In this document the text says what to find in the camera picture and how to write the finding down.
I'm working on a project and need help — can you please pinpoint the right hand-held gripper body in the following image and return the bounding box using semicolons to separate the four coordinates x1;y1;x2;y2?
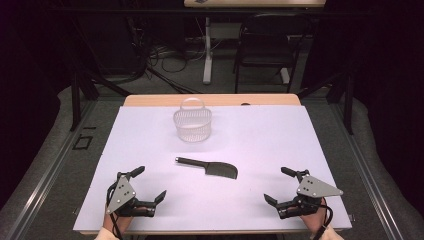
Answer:
275;169;344;220

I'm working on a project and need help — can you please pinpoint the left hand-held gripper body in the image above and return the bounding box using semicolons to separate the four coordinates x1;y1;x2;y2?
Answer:
105;170;158;218

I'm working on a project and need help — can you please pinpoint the black kitchen knife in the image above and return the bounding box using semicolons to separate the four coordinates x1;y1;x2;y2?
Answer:
174;156;239;180

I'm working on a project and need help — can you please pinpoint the white plastic mesh basket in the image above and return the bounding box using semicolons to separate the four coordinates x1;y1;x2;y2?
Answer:
172;97;213;143

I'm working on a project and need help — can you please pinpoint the person's left hand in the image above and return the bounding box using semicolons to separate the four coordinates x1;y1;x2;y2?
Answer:
103;206;149;238

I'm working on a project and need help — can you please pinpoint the person's right hand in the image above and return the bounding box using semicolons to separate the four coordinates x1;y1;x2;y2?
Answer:
288;198;332;235

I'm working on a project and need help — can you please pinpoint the white table mat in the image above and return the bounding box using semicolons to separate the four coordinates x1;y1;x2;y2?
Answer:
73;105;353;233

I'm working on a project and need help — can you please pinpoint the black metal stand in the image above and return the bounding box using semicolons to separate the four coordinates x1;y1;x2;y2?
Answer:
296;71;355;135
69;71;133;132

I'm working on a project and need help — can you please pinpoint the light wooden table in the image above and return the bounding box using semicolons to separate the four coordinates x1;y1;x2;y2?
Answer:
73;93;353;236

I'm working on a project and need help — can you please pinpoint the black chair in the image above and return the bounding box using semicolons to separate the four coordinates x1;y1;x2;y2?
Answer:
232;13;313;95

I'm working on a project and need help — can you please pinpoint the wooden desk with white legs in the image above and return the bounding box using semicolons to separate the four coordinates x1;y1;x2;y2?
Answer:
183;0;327;86

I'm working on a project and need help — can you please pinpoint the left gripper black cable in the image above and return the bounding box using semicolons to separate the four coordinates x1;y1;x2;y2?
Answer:
105;186;124;240

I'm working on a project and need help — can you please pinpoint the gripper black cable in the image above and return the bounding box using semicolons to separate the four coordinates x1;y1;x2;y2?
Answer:
105;186;124;240
313;197;335;240

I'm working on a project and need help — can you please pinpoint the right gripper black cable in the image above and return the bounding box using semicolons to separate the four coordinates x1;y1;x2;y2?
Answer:
313;197;335;240

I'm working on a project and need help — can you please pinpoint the aluminium floor rail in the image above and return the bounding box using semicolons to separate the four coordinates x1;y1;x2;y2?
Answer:
328;99;406;240
4;99;98;240

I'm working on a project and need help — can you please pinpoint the bundle of floor cables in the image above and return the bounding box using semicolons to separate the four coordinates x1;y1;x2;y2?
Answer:
133;33;208;76

